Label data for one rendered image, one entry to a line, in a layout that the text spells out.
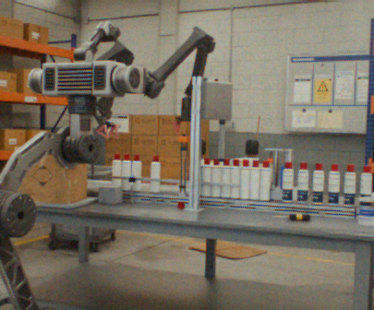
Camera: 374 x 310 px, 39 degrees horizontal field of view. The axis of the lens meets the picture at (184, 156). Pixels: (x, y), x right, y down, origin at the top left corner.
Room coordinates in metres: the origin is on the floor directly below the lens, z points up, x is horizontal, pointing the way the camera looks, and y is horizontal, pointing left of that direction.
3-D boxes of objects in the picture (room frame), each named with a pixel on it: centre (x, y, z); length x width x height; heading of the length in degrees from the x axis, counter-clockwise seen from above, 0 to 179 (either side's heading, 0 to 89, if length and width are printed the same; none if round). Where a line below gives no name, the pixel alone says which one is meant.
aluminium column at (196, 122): (2.67, -0.06, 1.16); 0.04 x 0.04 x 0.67; 71
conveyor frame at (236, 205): (2.82, -0.06, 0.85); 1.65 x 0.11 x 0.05; 71
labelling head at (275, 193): (2.77, -0.49, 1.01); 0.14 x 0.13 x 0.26; 71
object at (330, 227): (3.05, -0.01, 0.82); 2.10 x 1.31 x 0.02; 71
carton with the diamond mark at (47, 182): (2.74, 0.68, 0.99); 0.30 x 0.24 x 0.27; 80
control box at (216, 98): (2.71, -0.14, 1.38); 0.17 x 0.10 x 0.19; 126
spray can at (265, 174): (2.70, -0.42, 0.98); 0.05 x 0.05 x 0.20
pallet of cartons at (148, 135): (6.83, 0.34, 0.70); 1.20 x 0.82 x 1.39; 68
